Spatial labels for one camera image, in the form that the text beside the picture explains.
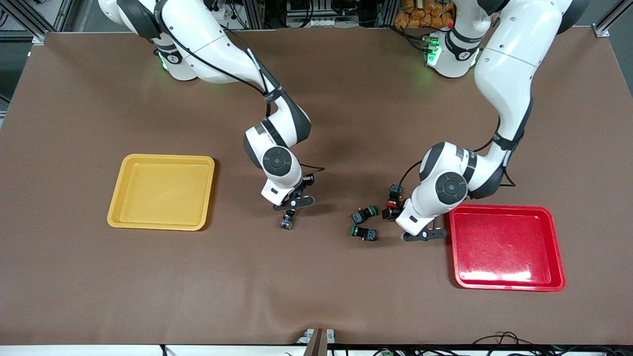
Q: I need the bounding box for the black cable bundle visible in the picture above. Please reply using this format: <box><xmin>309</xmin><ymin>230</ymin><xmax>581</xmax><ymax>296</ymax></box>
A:
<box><xmin>472</xmin><ymin>330</ymin><xmax>633</xmax><ymax>356</ymax></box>

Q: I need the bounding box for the red plastic tray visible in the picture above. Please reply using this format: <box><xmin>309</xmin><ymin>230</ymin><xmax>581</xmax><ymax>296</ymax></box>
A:
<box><xmin>448</xmin><ymin>204</ymin><xmax>566</xmax><ymax>292</ymax></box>

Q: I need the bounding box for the aluminium frame profile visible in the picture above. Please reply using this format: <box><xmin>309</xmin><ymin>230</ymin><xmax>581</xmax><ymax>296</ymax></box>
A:
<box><xmin>593</xmin><ymin>0</ymin><xmax>633</xmax><ymax>38</ymax></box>
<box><xmin>0</xmin><ymin>0</ymin><xmax>67</xmax><ymax>46</ymax></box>

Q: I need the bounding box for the orange packets pile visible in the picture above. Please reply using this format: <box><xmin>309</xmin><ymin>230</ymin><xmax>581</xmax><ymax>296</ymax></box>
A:
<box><xmin>394</xmin><ymin>0</ymin><xmax>455</xmax><ymax>29</ymax></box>

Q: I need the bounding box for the aluminium frame upright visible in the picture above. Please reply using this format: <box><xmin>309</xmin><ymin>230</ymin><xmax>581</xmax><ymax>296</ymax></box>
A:
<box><xmin>241</xmin><ymin>0</ymin><xmax>268</xmax><ymax>29</ymax></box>

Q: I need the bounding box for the white power strip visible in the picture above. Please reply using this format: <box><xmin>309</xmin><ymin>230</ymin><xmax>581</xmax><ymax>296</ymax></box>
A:
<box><xmin>288</xmin><ymin>17</ymin><xmax>360</xmax><ymax>28</ymax></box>

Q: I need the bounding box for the green push button switch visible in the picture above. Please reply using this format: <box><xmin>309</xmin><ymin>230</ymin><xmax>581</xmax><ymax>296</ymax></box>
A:
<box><xmin>350</xmin><ymin>225</ymin><xmax>377</xmax><ymax>242</ymax></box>
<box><xmin>351</xmin><ymin>205</ymin><xmax>378</xmax><ymax>225</ymax></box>

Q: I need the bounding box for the yellow plastic tray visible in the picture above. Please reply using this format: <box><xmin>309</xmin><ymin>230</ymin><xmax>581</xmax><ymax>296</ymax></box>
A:
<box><xmin>107</xmin><ymin>154</ymin><xmax>216</xmax><ymax>231</ymax></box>

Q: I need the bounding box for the brown table mat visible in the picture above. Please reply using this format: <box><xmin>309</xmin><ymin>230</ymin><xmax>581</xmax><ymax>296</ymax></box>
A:
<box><xmin>0</xmin><ymin>27</ymin><xmax>633</xmax><ymax>345</ymax></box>

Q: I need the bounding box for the short aluminium post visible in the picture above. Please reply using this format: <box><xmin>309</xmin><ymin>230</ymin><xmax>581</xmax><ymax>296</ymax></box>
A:
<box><xmin>297</xmin><ymin>328</ymin><xmax>337</xmax><ymax>356</ymax></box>

